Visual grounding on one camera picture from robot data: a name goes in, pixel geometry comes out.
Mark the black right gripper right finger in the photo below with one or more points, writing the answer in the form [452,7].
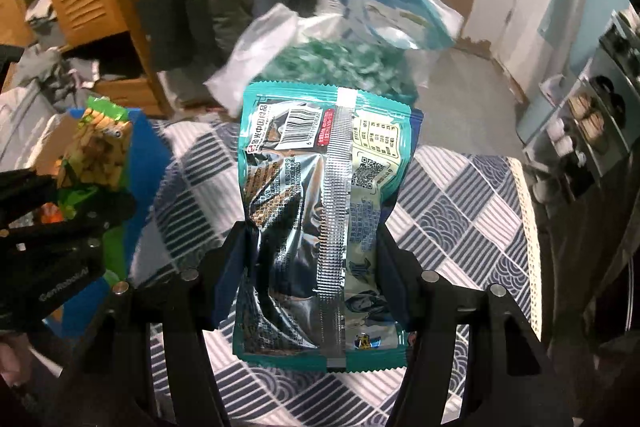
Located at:
[509,380]

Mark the teal snack pouch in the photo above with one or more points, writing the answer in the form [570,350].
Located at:
[320,169]

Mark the teal shoe rack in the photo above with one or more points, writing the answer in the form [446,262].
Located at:
[593,120]

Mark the blue white patterned tablecloth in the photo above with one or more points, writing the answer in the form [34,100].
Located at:
[467,217]

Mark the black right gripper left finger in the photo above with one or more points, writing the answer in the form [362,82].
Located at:
[188,305]

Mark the teal box with green stuffing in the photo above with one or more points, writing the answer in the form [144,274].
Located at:
[380,70]

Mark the blue clear plastic bag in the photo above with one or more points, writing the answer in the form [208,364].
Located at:
[404,24]

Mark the grey tote bag with text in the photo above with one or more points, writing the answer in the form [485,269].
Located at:
[34,131]

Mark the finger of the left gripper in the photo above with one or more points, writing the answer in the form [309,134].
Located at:
[107,209]

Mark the white plastic bag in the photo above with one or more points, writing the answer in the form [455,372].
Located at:
[258,45]

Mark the orange red snack bag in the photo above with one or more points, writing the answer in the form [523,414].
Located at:
[49,213]

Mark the green chips bag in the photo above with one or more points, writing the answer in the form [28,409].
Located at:
[96,157]

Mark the person's left hand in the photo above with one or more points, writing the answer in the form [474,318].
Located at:
[22,365]

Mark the pile of grey clothes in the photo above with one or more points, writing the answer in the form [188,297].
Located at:
[32,55]

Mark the blue cardboard box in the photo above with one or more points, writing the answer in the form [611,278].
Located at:
[147,159]

